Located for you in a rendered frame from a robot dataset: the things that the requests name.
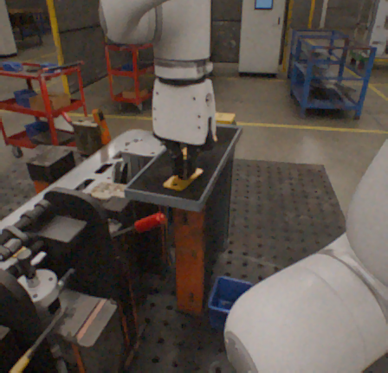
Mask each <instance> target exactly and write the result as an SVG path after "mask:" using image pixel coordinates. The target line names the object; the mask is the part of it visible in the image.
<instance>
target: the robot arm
mask: <svg viewBox="0 0 388 373"><path fill-rule="evenodd" d="M99 17H100V25H101V27H102V29H103V31H104V33H105V34H106V36H107V37H108V38H109V39H110V40H111V41H113V42H116V43H120V44H126V45H136V44H140V43H152V44H153V50H154V65H155V74H156V75H157V76H159V77H158V78H157V79H156V80H155V86H154V91H153V105H152V117H153V128H154V132H153V137H154V138H156V139H157V140H159V141H160V142H162V144H163V145H164V146H165V148H166V149H167V152H168V154H169V155H170V156H171V168H172V175H173V176H174V177H176V176H177V175H178V173H179V172H180V171H182V170H183V171H184V179H185V180H189V179H190V178H191V177H192V176H194V175H195V174H196V172H197V155H198V154H199V153H200V152H202V151H212V150H213V149H214V148H215V147H216V143H215V140H214V138H213V136H214V135H215V130H216V120H215V104H214V96H213V90H212V85H211V82H210V80H206V77H205V76H204V74H207V73H209V72H210V71H211V70H212V63H211V62H209V54H210V0H100V7H99ZM181 142H185V143H186V154H187V158H186V159H184V151H181ZM345 227H346V232H345V233H344V234H343V235H342V236H341V237H339V238H338V239H337V240H335V241H334V242H333V243H332V244H330V245H329V246H327V247H325V248H323V249H321V250H320V251H319V252H317V253H315V254H312V255H310V256H308V257H307V258H305V259H303V260H300V261H298V262H297V263H295V264H293V265H292V266H290V267H287V268H285V269H283V270H282V271H280V272H279V273H276V274H274V275H273V276H271V277H269V278H267V279H265V280H264V281H262V282H260V283H259V284H257V285H255V286H253V287H252V288H250V289H249V290H248V291H247V292H246V293H245V294H244V295H243V296H242V297H240V298H239V300H238V301H237V302H236V303H235V304H234V305H233V307H232V309H230V313H229V315H228V317H227V320H226V324H225V330H224V342H225V347H226V351H227V353H228V358H229V361H230V362H231V363H232V365H233V367H234V369H235V371H236V373H360V372H362V371H363V370H365V368H366V367H368V366H369V365H370V364H372V363H373V362H375V361H376V360H377V359H379V358H380V357H382V356H383V355H384V354H385V353H386V352H387V351H388V139H387V140H386V141H385V142H384V144H383V145H382V147H381V148H380V150H379V151H378V153H377V155H376V156H375V158H374V159H373V160H372V162H371V163H370V166H369V168H368V169H367V171H366V173H365V175H364V176H363V177H362V179H361V180H360V182H359V185H358V187H357V189H356V190H355V192H354V194H353V196H352V200H351V201H350V204H349V206H348V208H347V211H346V222H345Z"/></svg>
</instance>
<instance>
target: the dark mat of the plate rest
mask: <svg viewBox="0 0 388 373"><path fill-rule="evenodd" d="M238 130H239V128H232V127H224V126H216V130H215V136H216V140H217V141H215V143H216V147H215V148H214V149H213V150H212V151H202V152H201V153H199V154H198V155H197V168H198V169H199V170H202V173H201V174H200V175H199V176H198V177H197V179H196V180H194V181H193V182H192V183H191V184H190V185H189V186H188V187H187V188H185V189H184V190H183V191H176V190H171V189H168V188H166V187H165V186H164V184H165V183H166V182H167V181H169V180H170V179H171V178H172V177H173V175H172V168H171V156H170V155H169V154H168V152H167V150H166V151H165V152H164V154H163V155H162V156H161V157H160V158H159V159H158V160H157V161H156V162H155V163H154V164H153V165H152V166H151V167H150V168H149V169H148V170H147V171H146V172H145V173H144V175H143V176H142V177H141V178H140V179H139V180H138V181H137V182H136V183H135V184H134V185H133V186H132V187H131V188H130V189H129V190H138V191H143V192H148V193H153V194H158V195H163V196H172V197H177V198H182V199H187V200H192V201H197V202H198V201H199V200H200V198H201V196H202V194H203V193H204V191H205V189H206V187H207V185H208V184H209V182H210V180H211V178H212V177H213V175H214V173H215V171H216V169H217V167H218V165H219V164H220V162H221V161H222V159H223V156H224V154H225V153H226V151H227V150H228V148H229V146H230V144H231V142H232V140H233V138H234V137H235V135H236V133H237V131H238ZM185 148H186V143H185V142H181V151H182V150H184V149H185Z"/></svg>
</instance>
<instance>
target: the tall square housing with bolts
mask: <svg viewBox="0 0 388 373"><path fill-rule="evenodd" d="M164 148H165V146H164V145H163V144H158V143H151V142H144V141H138V140H135V141H133V142H132V143H131V144H129V145H128V146H127V147H126V148H124V149H123V150H122V151H121V152H122V160H123V161H124V162H127V163H128V172H127V180H126V185H128V184H129V183H130V182H131V181H132V180H133V179H134V178H135V177H136V176H137V175H138V174H139V173H140V172H141V171H142V170H143V169H144V168H145V167H146V166H147V165H148V164H149V163H150V162H151V161H152V160H153V159H154V158H155V157H156V156H157V155H158V154H159V153H160V152H161V151H162V150H163V149H164ZM134 201H135V200H134ZM135 209H136V212H135V214H136V219H137V222H138V221H141V220H143V219H146V218H147V217H150V216H152V215H156V214H158V213H163V214H164V215H165V216H166V206H163V205H157V204H153V203H144V202H140V201H135ZM133 238H134V245H135V253H136V261H137V262H138V263H139V266H141V271H143V273H145V272H147V273H148V274H152V273H153V274H155V276H157V275H159V278H160V280H161V277H160V276H164V277H166V275H167V272H170V271H171V268H172V265H173V264H174V262H173V261H172V255H171V247H170V230H169V212H168V207H167V216H166V223H165V224H164V225H162V226H159V227H156V228H153V229H150V230H148V231H146V232H143V233H141V234H139V233H137V232H135V235H134V236H133Z"/></svg>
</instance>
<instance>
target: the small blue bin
mask: <svg viewBox="0 0 388 373"><path fill-rule="evenodd" d="M252 287H253V285H252V284H251V283H249V282H245V281H241V280H234V279H231V278H227V277H223V276H218V277H217V279H216V282H215V285H214V287H213V290H212V293H211V296H210V299H209V302H208V308H209V311H210V327H211V328H214V329H217V330H220V331H224V330H225V324H226V320H227V317H228V315H229V313H230V309H232V307H233V305H234V304H235V303H236V302H237V301H238V300H239V298H240V297H242V296H243V295H244V294H245V293H246V292H247V291H248V290H249V289H250V288H252Z"/></svg>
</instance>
